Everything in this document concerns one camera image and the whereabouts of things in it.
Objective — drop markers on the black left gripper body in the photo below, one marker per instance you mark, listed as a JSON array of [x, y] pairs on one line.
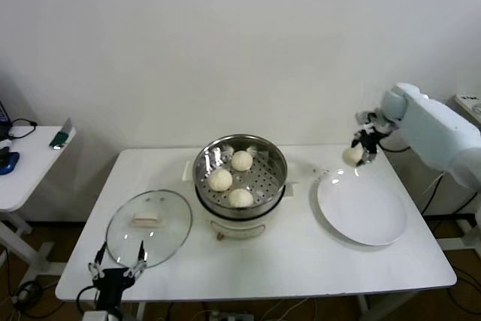
[[111, 283]]

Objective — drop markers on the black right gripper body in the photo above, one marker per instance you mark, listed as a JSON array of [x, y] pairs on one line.
[[370, 142]]

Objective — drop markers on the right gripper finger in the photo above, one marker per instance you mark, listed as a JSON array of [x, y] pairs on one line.
[[357, 142], [370, 157]]

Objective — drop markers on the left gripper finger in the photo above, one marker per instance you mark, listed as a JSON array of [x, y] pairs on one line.
[[141, 257], [100, 257]]

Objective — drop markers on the white steamed baozi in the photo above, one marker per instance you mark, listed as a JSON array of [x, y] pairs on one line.
[[241, 160], [240, 198], [219, 180], [351, 156]]

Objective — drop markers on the round glass pot lid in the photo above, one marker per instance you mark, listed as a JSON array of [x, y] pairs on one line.
[[165, 204]]

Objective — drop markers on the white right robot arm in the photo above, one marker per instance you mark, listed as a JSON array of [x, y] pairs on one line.
[[432, 122]]

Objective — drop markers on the stainless steel steamer basket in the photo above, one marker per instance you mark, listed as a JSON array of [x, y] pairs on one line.
[[267, 182]]

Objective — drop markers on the white round plate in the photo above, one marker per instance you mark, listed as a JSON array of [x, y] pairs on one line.
[[360, 208]]

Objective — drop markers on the white electric cooking pot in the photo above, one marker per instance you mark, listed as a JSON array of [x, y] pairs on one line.
[[240, 229]]

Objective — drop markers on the white side table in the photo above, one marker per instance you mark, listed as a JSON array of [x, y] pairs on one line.
[[34, 170]]

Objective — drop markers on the blue computer mouse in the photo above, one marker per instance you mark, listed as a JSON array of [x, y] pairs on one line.
[[9, 161]]

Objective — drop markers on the dark laptop computer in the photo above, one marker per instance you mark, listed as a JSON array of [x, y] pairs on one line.
[[3, 110]]

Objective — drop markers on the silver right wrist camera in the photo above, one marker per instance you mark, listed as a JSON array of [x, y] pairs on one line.
[[377, 120]]

